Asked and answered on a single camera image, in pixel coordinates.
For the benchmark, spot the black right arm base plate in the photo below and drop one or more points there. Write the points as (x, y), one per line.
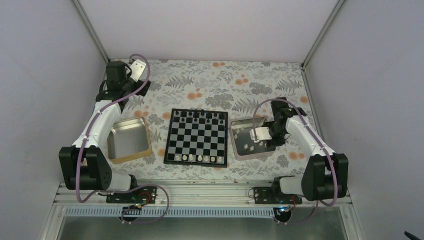
(266, 196)

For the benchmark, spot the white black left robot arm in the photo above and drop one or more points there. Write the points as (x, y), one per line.
(83, 164)

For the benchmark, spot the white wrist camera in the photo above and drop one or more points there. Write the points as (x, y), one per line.
(259, 134)
(137, 69)

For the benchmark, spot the right aluminium corner frame post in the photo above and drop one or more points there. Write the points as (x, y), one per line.
(322, 33)

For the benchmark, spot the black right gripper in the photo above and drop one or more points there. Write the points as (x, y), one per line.
(280, 141)

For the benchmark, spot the pink rimmed metal tin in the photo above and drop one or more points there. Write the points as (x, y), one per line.
(244, 147)

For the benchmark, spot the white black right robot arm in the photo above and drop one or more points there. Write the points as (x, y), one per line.
(326, 173)

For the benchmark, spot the black white chess board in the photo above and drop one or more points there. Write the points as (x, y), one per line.
(197, 139)

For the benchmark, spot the gold rimmed empty metal tin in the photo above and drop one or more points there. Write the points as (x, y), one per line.
(129, 140)

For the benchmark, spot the grey slotted cable duct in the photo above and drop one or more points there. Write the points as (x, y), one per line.
(172, 211)

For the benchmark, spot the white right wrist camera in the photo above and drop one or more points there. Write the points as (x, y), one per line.
(259, 134)

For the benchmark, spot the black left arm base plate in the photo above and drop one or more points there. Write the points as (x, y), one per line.
(145, 195)

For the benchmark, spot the floral patterned table mat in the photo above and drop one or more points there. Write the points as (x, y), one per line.
(240, 88)

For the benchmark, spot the black chess pieces row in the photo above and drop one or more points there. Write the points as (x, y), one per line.
(199, 116)

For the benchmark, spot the aluminium corner frame post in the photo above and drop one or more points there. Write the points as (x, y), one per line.
(89, 27)
(322, 33)

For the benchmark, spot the aluminium front rail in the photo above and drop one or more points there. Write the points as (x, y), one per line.
(198, 194)

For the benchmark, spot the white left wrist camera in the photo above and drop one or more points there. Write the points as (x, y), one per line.
(137, 69)

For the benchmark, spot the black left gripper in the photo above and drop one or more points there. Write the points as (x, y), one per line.
(143, 91)

